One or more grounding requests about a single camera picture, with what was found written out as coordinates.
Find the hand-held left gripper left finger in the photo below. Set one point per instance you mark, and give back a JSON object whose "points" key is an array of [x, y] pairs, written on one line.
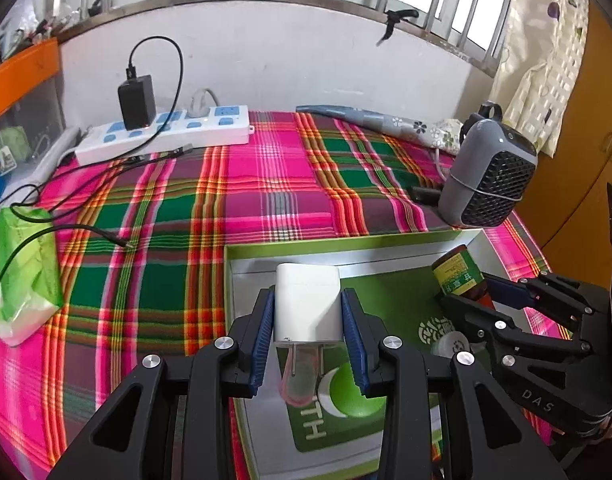
{"points": [[263, 340]]}

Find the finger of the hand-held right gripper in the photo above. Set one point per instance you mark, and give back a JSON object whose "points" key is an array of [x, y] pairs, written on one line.
{"points": [[505, 290], [468, 317]]}

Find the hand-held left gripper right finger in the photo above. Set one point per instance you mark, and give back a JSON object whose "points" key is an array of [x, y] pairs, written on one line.
{"points": [[353, 340]]}

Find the small white round jar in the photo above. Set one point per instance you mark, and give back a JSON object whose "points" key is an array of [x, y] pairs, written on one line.
{"points": [[450, 344]]}

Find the brown bottle with red cap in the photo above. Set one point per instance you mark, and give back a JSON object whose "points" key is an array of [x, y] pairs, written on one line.
{"points": [[458, 275]]}

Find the pink clip with pale oval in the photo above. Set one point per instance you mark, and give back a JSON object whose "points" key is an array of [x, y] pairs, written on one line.
{"points": [[286, 390]]}

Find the white charger plug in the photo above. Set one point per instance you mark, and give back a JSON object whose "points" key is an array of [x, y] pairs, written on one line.
{"points": [[308, 305]]}

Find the green and white cardboard box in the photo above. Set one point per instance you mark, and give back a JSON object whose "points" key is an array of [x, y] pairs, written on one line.
{"points": [[395, 290]]}

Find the grey space heater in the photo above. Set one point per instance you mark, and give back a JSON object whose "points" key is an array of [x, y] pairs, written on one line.
{"points": [[485, 180]]}

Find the small black plug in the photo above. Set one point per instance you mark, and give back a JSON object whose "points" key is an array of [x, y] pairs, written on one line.
{"points": [[424, 195]]}

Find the pink green plaid blanket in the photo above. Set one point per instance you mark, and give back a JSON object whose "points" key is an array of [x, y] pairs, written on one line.
{"points": [[266, 190]]}

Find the wooden cabinet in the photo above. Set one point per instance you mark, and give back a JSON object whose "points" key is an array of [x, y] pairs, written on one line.
{"points": [[585, 160]]}

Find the cream floral pillow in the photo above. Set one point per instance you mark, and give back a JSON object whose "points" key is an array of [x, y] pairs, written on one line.
{"points": [[450, 135]]}

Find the grey floral umbrella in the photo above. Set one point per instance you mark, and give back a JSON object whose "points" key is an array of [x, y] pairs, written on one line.
{"points": [[375, 120]]}

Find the white power strip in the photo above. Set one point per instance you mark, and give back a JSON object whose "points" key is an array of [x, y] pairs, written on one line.
{"points": [[186, 132]]}

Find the cream heart print curtain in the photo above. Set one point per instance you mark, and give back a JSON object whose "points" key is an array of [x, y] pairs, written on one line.
{"points": [[540, 50]]}

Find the green tissue packet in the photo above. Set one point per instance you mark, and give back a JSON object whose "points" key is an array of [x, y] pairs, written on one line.
{"points": [[28, 270]]}

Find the black power adapter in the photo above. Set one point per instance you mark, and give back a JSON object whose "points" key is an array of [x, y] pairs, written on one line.
{"points": [[137, 102]]}

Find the black hook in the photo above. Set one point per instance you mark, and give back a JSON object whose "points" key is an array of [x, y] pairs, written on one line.
{"points": [[396, 16]]}

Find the orange lid storage bin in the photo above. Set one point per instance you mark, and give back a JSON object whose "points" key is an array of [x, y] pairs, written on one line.
{"points": [[21, 75]]}

